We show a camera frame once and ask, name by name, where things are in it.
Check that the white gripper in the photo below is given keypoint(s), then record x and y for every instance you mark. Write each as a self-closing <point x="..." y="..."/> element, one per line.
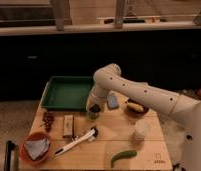
<point x="97" y="96"/>

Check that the translucent green cup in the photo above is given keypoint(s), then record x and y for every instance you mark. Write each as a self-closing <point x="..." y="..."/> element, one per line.
<point x="93" y="112"/>

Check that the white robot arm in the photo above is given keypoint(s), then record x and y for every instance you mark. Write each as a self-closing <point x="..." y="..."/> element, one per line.
<point x="181" y="108"/>

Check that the green plastic tray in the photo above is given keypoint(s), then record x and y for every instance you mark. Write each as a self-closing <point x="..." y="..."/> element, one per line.
<point x="67" y="93"/>

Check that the blue sponge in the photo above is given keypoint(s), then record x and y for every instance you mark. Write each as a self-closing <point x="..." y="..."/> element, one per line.
<point x="112" y="102"/>

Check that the dark brown bowl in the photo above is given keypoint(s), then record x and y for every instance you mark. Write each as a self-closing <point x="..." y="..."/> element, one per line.
<point x="146" y="109"/>

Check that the wooden block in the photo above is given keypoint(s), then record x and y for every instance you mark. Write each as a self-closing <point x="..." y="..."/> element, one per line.
<point x="68" y="126"/>

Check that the yellow banana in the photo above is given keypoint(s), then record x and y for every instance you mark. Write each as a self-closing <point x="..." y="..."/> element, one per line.
<point x="135" y="107"/>

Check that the dark red grape bunch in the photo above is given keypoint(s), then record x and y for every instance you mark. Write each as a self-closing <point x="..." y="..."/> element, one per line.
<point x="48" y="120"/>

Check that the white paper cup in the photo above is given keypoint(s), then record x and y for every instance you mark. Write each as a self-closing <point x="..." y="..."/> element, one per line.
<point x="141" y="130"/>

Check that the green chili pepper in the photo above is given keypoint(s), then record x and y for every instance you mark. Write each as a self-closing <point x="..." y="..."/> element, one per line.
<point x="123" y="155"/>

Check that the grey cloth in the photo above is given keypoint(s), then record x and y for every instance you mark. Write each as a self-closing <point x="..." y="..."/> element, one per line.
<point x="37" y="148"/>

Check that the orange bowl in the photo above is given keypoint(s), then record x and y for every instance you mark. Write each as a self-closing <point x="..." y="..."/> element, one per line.
<point x="32" y="137"/>

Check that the white handled brush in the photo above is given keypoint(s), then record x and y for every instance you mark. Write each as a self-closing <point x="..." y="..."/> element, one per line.
<point x="93" y="132"/>

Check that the black chair frame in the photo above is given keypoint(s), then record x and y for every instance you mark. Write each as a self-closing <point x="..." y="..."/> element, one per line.
<point x="11" y="160"/>

